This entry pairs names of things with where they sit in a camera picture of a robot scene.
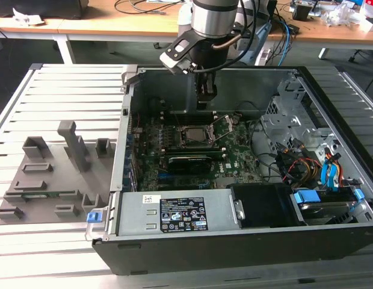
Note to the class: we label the green RAM stick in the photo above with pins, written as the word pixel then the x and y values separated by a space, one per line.
pixel 39 196

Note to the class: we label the metal locking lever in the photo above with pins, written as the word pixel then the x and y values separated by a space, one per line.
pixel 176 117

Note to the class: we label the small black device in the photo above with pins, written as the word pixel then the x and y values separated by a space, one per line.
pixel 302 13

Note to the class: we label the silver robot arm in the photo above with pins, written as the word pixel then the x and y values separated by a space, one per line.
pixel 213 21

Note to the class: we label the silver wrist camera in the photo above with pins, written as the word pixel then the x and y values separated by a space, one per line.
pixel 174 61

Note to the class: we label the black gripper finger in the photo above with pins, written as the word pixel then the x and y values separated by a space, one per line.
pixel 206 90

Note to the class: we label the black plastic shroud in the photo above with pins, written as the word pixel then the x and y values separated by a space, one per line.
pixel 261 204

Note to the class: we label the CPU socket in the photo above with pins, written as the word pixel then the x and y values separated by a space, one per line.
pixel 183 136

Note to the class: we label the black and silver PC case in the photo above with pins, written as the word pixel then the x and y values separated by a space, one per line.
pixel 234 256

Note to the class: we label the white power strip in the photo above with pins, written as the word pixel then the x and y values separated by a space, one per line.
pixel 263 57

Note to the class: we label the black graphics card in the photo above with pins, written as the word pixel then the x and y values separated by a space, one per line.
pixel 189 165

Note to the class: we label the black RAM slot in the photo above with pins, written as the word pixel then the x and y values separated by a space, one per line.
pixel 192 149
pixel 174 111
pixel 174 116
pixel 224 155

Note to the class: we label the crumpled white paper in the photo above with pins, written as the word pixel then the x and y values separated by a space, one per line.
pixel 27 17

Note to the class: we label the silver drive cage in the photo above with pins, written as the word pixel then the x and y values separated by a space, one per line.
pixel 279 120

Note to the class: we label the blue case latch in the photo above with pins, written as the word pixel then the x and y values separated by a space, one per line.
pixel 94 216

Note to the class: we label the grey parts rack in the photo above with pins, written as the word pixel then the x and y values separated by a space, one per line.
pixel 69 180

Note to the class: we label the hard disk in blue carrier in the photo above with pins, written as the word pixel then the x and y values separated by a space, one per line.
pixel 322 210

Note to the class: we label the clear plastic bags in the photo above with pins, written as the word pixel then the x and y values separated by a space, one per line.
pixel 340 15

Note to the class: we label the silver power supply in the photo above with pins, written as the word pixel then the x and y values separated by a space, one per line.
pixel 135 210

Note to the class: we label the wooden desk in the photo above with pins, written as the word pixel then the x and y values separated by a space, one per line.
pixel 24 30
pixel 114 27

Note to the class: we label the black bag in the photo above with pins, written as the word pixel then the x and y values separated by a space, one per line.
pixel 54 7

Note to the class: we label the green motherboard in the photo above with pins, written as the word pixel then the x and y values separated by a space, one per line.
pixel 243 141

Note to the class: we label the black box on desk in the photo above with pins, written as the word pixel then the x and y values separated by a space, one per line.
pixel 273 10

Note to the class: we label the red and white box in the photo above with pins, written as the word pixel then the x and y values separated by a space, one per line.
pixel 370 12

